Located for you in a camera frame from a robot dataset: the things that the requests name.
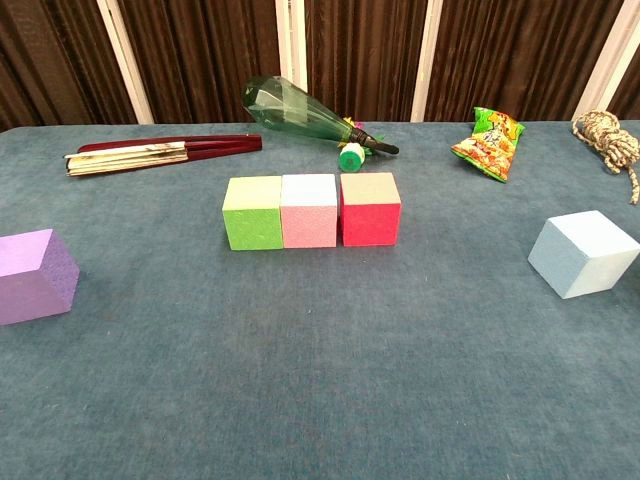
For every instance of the teal table mat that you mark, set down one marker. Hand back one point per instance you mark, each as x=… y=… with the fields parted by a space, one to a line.
x=320 y=360

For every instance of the folded red paper fan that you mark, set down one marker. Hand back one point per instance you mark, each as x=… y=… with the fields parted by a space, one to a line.
x=150 y=152

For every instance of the pale pink foam cube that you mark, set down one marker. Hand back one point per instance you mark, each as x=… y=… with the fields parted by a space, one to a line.
x=309 y=225

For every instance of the green transparent bottle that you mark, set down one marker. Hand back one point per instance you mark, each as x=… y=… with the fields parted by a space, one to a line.
x=290 y=110

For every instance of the light blue foam cube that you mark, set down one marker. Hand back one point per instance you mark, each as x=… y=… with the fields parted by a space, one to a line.
x=580 y=255

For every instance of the green orange snack bag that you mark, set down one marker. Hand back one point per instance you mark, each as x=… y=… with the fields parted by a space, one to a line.
x=487 y=150

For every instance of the green foam cube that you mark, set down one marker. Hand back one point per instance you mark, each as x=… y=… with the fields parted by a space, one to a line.
x=252 y=225

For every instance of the purple foam cube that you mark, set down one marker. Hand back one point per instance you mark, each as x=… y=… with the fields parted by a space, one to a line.
x=30 y=285

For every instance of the colourful feather shuttlecock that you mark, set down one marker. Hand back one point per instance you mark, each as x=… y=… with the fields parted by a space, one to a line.
x=351 y=159

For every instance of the red foam cube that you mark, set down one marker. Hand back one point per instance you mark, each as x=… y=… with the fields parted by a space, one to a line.
x=370 y=222

